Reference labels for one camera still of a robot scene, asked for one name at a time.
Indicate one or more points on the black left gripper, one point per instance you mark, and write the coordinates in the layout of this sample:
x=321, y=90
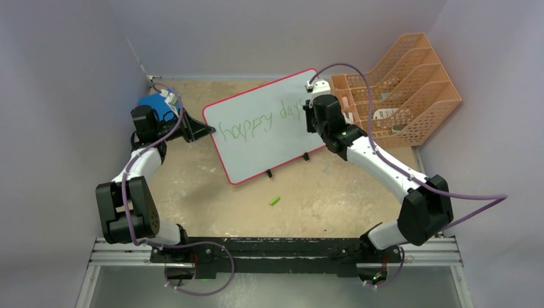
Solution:
x=195, y=130

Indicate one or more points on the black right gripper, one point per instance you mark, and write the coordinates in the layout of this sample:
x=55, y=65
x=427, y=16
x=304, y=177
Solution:
x=309, y=111

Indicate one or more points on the pink framed whiteboard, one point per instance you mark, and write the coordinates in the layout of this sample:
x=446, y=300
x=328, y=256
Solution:
x=262, y=128

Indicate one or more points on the green marker cap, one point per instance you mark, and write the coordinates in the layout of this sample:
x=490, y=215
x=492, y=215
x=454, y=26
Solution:
x=274, y=201

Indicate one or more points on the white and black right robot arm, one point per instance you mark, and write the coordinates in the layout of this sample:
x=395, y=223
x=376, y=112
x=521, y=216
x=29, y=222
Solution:
x=424, y=210

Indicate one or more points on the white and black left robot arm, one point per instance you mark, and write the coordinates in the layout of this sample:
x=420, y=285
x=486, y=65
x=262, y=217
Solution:
x=126, y=208

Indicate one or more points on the blue box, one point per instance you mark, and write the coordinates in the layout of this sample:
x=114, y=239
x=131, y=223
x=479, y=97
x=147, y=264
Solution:
x=157, y=102

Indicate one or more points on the white stapler in organizer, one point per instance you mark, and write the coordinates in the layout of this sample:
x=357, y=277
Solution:
x=348, y=117

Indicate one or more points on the white remote in organizer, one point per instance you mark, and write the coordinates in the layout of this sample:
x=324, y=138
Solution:
x=384, y=113

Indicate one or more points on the orange plastic desk organizer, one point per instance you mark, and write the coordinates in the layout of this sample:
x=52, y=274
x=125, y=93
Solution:
x=410, y=77

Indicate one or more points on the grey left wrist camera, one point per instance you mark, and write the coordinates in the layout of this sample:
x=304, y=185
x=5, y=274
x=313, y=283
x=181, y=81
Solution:
x=170, y=100

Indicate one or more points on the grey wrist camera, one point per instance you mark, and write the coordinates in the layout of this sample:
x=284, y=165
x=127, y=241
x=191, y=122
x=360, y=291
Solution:
x=317, y=88
x=170, y=100

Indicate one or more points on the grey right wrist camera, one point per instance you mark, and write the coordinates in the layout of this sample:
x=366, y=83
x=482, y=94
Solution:
x=317, y=88

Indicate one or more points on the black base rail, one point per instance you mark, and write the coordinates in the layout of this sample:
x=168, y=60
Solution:
x=343, y=257

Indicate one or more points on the aluminium frame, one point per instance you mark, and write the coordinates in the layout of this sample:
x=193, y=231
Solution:
x=321, y=197

